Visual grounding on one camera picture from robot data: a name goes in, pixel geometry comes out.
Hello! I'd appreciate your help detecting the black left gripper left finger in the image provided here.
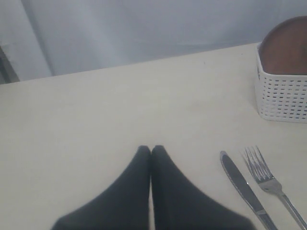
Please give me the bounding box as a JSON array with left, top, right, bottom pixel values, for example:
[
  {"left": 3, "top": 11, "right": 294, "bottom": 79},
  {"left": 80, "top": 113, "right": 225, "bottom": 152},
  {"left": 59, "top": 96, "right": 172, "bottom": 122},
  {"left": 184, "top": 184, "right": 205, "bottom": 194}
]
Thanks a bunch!
[{"left": 52, "top": 146, "right": 151, "bottom": 230}]

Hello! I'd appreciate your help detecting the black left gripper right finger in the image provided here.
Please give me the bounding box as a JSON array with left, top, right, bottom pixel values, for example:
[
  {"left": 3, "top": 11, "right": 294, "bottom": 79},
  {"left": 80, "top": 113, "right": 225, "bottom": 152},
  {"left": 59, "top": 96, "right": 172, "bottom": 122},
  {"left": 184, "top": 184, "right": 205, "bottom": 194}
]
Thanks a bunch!
[{"left": 151, "top": 145, "right": 251, "bottom": 230}]

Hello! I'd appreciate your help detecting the silver table knife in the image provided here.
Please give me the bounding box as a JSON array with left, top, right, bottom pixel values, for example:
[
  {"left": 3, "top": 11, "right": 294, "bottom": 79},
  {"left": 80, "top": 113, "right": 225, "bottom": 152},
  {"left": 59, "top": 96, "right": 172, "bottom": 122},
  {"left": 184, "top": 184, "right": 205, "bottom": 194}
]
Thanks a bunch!
[{"left": 220, "top": 151, "right": 278, "bottom": 230}]

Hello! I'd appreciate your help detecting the silver metal fork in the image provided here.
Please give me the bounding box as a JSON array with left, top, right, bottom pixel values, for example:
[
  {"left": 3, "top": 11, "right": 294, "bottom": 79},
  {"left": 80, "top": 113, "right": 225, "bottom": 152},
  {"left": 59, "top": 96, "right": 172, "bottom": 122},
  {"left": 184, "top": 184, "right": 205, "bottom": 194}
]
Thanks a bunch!
[{"left": 244, "top": 146, "right": 307, "bottom": 230}]

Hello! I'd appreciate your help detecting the white perforated plastic basket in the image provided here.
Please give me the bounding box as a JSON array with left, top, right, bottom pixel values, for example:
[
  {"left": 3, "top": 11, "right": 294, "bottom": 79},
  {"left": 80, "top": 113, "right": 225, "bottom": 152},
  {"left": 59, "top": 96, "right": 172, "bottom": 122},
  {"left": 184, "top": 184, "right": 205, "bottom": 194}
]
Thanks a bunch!
[{"left": 254, "top": 42, "right": 307, "bottom": 124}]

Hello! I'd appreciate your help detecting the brown round plate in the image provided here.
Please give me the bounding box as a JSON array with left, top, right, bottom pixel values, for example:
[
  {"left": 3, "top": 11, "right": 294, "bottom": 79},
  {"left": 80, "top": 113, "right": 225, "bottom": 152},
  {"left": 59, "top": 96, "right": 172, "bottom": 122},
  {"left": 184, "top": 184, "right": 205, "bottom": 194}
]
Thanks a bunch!
[{"left": 259, "top": 16, "right": 307, "bottom": 75}]

